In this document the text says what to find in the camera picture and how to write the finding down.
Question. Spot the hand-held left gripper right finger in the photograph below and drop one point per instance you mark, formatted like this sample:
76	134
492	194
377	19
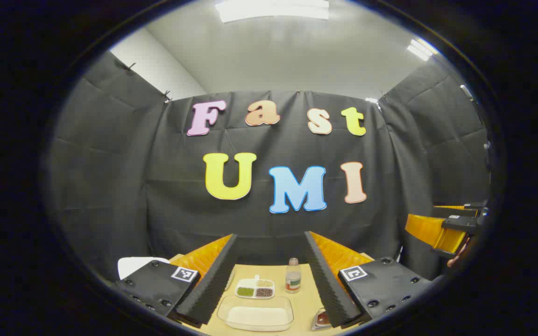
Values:
327	284

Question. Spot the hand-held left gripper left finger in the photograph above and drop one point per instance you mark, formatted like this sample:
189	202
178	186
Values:
210	284

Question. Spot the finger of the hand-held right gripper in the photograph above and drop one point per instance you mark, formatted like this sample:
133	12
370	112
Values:
432	233
456	210

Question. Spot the clear container of rice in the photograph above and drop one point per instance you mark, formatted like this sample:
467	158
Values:
256	316

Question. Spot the white rice cooker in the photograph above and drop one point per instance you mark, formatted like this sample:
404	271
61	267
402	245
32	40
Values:
133	266

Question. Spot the clear plastic bottle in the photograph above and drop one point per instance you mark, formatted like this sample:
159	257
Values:
293	279

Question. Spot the white divided bean dish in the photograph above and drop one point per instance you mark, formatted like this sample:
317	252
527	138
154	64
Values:
254	289

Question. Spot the black backdrop cloth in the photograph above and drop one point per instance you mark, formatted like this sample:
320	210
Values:
157	177

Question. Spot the ceiling light panel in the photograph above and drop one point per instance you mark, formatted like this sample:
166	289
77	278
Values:
271	10

